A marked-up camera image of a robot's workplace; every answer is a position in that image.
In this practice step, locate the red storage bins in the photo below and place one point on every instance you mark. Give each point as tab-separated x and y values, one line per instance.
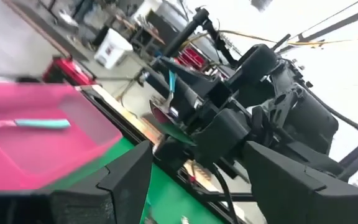
193	57

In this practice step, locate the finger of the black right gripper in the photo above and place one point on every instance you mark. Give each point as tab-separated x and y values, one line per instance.
194	77
185	101

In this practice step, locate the pink plastic bin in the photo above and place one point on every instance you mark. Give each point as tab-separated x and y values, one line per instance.
42	149

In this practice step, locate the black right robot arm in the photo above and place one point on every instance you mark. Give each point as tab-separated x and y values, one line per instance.
306	118

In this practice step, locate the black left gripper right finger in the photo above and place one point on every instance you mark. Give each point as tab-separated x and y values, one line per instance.
306	205

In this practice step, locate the red tool cart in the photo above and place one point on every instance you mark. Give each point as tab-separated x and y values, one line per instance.
67	70

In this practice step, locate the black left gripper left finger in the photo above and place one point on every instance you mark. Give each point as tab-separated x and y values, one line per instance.
73	208

